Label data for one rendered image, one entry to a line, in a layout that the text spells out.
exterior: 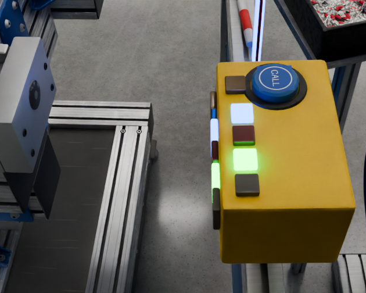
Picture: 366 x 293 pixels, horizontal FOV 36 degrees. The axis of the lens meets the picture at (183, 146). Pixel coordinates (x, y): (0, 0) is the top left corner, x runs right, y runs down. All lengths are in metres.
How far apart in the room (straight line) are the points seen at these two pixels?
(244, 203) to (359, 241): 1.27
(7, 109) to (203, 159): 1.22
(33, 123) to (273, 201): 0.34
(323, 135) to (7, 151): 0.35
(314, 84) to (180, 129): 1.38
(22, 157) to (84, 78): 1.44
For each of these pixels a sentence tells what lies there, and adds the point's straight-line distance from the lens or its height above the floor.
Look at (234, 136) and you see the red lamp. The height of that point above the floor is 1.08.
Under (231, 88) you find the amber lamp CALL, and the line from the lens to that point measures 0.49.
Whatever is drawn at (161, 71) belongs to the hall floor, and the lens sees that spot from 2.07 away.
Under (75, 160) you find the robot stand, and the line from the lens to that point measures 1.58.
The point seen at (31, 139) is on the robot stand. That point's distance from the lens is 0.67.
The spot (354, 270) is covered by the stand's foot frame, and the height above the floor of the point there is 0.08.
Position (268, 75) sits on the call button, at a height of 1.08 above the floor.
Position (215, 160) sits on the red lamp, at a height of 1.06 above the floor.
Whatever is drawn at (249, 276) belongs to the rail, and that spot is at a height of 0.86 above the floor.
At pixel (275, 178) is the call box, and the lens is 0.44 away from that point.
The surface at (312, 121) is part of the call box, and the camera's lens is 0.48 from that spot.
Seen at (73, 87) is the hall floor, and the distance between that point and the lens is 2.06.
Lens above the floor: 1.43
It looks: 51 degrees down
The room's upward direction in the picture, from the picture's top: 4 degrees counter-clockwise
